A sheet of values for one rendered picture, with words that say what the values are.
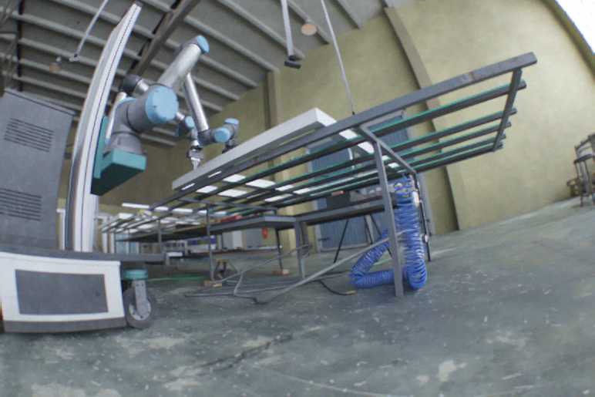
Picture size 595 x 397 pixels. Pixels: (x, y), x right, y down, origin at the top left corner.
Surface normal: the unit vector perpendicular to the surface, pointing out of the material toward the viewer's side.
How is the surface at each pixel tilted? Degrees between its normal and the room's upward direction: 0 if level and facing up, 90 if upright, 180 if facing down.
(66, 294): 90
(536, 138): 90
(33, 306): 90
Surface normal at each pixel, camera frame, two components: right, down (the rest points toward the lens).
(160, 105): 0.95, -0.11
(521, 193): -0.61, -0.16
